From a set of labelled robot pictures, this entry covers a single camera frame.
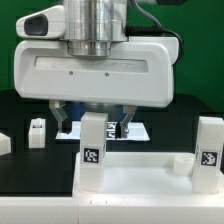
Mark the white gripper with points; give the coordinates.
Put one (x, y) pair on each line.
(138, 72)

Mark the white desk top tray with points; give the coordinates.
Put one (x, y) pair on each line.
(132, 174)

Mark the white marker sheet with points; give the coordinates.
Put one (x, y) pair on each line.
(136, 132)

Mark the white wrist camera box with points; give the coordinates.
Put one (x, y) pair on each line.
(45, 24)

